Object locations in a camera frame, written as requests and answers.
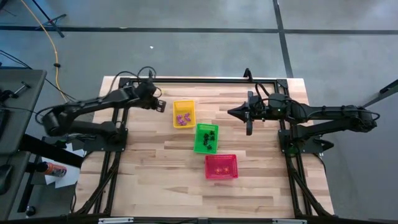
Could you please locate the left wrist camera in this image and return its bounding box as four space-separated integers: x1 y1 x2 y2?
141 80 157 94

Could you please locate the black computer mouse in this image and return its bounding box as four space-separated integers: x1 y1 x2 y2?
0 164 14 196

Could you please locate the yellow plastic basket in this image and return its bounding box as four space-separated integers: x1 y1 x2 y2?
172 100 197 129

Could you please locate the grey desk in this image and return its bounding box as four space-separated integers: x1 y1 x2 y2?
0 151 32 222

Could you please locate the yellow cable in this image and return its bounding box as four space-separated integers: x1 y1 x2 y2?
20 0 70 105

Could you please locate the black aluminium table frame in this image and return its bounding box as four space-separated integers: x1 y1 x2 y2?
70 67 336 218

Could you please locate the grey metal bar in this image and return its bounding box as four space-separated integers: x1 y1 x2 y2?
361 78 398 109

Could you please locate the green plastic basket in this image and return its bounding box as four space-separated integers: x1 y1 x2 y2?
193 123 220 155

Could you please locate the orange spray can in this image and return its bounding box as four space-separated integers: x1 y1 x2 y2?
35 161 68 179

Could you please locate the white paper sheet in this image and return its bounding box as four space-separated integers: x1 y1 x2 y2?
41 141 87 189

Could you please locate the red plastic basket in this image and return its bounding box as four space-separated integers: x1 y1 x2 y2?
204 154 239 180

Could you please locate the black silver hand tool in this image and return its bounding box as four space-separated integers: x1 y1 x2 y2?
0 81 32 102

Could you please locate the black floor tripod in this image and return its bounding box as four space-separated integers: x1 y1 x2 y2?
30 0 68 39

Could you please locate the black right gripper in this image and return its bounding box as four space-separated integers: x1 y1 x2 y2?
228 91 272 136

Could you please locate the silver edge bracket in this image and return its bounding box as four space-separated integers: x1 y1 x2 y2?
272 218 308 224
98 217 135 224

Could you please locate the black crossbar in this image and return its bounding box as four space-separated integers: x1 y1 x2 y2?
18 133 85 169

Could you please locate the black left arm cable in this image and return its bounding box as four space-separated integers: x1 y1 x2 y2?
107 65 157 94

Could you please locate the grey side table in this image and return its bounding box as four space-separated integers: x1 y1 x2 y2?
0 68 48 156

